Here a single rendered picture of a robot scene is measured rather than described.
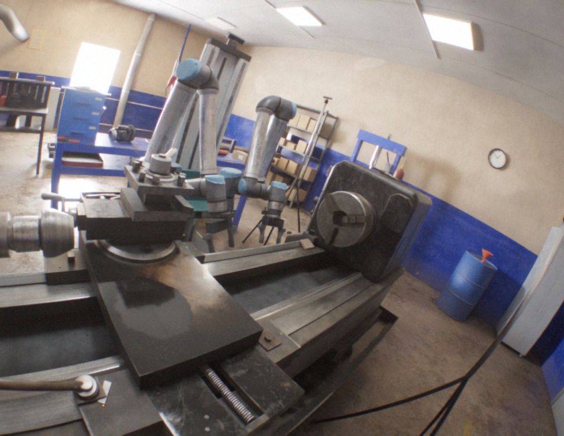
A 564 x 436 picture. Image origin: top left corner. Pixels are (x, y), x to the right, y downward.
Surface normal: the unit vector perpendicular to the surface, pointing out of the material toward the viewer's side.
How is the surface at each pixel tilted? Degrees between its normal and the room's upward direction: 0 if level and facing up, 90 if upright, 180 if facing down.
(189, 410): 0
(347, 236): 90
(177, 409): 0
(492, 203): 90
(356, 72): 90
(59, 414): 0
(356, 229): 90
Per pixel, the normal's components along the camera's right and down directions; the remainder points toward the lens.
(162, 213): 0.67, 0.46
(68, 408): 0.34, -0.89
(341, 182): -0.63, 0.02
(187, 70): -0.22, 0.10
